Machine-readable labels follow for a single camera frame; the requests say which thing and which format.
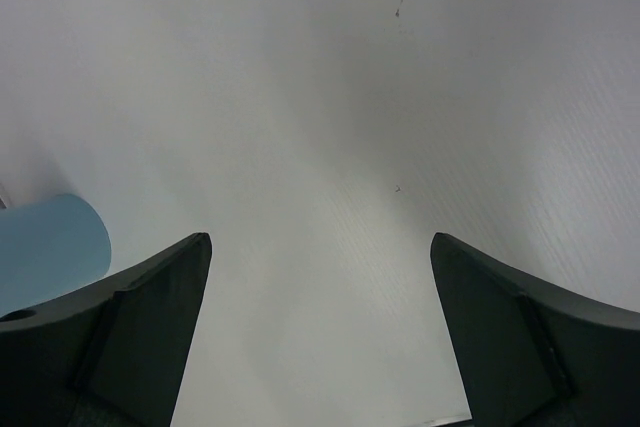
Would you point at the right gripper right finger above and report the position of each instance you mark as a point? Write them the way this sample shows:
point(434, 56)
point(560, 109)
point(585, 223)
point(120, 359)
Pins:
point(531, 353)

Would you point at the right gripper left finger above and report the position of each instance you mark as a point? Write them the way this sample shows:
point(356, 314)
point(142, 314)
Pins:
point(112, 353)

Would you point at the blue cylindrical lunch box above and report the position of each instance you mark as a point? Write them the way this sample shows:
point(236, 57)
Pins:
point(50, 248)

